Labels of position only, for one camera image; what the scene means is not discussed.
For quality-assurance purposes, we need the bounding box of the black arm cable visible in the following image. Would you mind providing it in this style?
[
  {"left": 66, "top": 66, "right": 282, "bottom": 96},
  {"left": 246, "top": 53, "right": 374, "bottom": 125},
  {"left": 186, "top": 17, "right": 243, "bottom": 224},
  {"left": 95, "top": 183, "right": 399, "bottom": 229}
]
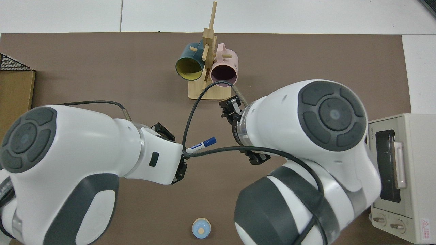
[
  {"left": 56, "top": 100, "right": 133, "bottom": 122},
  {"left": 182, "top": 81, "right": 324, "bottom": 245}
]

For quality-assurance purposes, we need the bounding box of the small blue round bell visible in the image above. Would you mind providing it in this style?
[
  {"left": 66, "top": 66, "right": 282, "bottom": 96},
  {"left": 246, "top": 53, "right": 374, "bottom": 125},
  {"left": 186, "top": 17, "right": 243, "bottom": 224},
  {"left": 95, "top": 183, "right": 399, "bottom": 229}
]
[{"left": 192, "top": 218, "right": 212, "bottom": 239}]

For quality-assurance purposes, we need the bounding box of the blue and white marker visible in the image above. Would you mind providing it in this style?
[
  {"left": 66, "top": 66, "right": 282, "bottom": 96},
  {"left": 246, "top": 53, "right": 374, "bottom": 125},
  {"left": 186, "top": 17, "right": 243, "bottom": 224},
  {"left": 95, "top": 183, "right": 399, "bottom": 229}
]
[{"left": 186, "top": 137, "right": 217, "bottom": 153}]

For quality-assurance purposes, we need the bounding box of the pink cup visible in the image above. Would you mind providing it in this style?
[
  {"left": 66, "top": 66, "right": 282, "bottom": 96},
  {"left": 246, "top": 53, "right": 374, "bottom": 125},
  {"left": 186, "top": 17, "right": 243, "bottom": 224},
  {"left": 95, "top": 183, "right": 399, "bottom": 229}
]
[{"left": 210, "top": 43, "right": 238, "bottom": 87}]

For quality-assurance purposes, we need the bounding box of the pale toaster oven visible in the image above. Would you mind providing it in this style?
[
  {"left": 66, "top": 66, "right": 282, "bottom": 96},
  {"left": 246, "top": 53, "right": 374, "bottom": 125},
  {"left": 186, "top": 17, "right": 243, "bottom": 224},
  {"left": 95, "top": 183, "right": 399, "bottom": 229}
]
[{"left": 367, "top": 113, "right": 436, "bottom": 244}]

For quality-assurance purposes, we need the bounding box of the wooden cup stand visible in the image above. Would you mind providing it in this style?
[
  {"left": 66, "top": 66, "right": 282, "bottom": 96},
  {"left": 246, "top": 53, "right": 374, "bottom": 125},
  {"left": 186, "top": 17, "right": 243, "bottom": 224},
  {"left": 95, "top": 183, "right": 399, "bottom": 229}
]
[{"left": 188, "top": 1, "right": 232, "bottom": 100}]

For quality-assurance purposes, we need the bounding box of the dark blue cup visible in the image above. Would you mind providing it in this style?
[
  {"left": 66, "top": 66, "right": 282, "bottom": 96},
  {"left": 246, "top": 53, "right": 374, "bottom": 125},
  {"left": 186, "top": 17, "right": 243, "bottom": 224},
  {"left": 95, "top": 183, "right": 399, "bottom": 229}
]
[{"left": 175, "top": 42, "right": 206, "bottom": 81}]

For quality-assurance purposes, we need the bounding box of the brown table cloth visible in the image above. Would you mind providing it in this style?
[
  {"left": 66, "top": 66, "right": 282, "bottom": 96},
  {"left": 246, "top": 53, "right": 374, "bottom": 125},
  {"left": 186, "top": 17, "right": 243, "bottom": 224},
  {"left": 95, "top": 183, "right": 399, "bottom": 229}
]
[{"left": 0, "top": 32, "right": 411, "bottom": 245}]

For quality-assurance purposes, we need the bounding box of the wire basket with wooden floor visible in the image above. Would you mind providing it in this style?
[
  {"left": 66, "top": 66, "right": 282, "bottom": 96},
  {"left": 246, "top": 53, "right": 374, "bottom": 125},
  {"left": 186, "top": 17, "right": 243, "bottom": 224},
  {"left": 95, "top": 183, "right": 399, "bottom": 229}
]
[{"left": 0, "top": 53, "right": 36, "bottom": 128}]

